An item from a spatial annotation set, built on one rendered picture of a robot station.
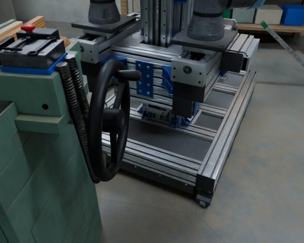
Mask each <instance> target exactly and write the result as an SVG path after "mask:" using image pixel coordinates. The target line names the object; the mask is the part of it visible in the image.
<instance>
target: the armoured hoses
mask: <svg viewBox="0 0 304 243"><path fill-rule="evenodd" d="M63 58H64V61H65V62H60V63H57V64H56V66H55V68H56V70H57V71H58V72H59V74H60V77H61V80H62V83H63V88H64V91H65V93H66V94H65V96H66V99H67V103H68V106H69V110H70V113H71V117H72V120H73V124H74V127H75V130H76V133H77V136H78V139H79V142H80V145H81V149H82V152H83V155H84V159H85V162H86V165H87V168H88V171H89V174H90V177H91V180H92V182H93V183H95V184H97V183H99V182H100V180H98V179H97V178H96V177H95V175H94V173H93V171H92V168H91V165H90V161H89V156H88V146H87V126H86V125H85V123H84V119H83V115H82V114H86V113H88V112H89V105H88V101H87V98H86V94H85V90H84V86H83V82H82V79H81V76H80V72H79V69H78V64H77V61H76V58H75V55H74V54H68V55H66V56H64V57H63ZM102 154H103V160H104V164H105V167H106V164H107V156H108V154H107V152H106V151H102Z"/></svg>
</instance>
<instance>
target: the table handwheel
mask: <svg viewBox="0 0 304 243"><path fill-rule="evenodd" d="M119 70H126V69H125V67H124V65H123V63H122V62H121V61H119V60H117V59H111V60H109V61H107V62H106V63H105V64H104V65H103V67H102V68H101V70H100V71H99V73H98V76H97V78H96V81H95V84H94V87H93V91H92V96H91V101H90V107H89V112H88V113H86V114H82V115H83V119H84V123H85V125H86V126H87V146H88V156H89V161H90V165H91V168H92V171H93V173H94V175H95V177H96V178H97V179H98V180H100V181H103V182H107V181H110V180H111V179H113V178H114V177H115V175H116V174H117V172H118V170H119V168H120V166H121V163H122V160H123V156H124V152H125V147H126V142H127V137H128V129H129V120H130V87H129V81H126V80H122V79H118V83H119V87H118V91H117V95H116V98H115V101H114V104H113V107H112V108H104V105H105V99H106V94H107V90H108V86H109V83H110V81H111V78H112V76H113V74H114V73H115V71H119ZM102 131H103V132H105V133H110V142H111V162H110V164H109V166H108V167H107V169H106V167H105V164H104V160H103V154H102ZM117 134H118V137H117Z"/></svg>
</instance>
